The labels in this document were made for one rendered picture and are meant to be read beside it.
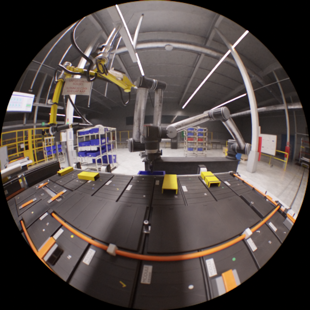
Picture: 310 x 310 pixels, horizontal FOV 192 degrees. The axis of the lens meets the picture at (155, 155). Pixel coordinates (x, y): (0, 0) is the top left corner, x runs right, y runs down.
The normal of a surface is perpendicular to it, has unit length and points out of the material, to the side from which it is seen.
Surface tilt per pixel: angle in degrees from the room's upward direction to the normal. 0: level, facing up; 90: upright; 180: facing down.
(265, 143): 90
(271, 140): 90
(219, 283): 0
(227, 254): 0
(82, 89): 90
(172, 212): 0
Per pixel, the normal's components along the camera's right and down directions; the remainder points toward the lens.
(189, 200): -0.01, -0.98
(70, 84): 0.79, 0.11
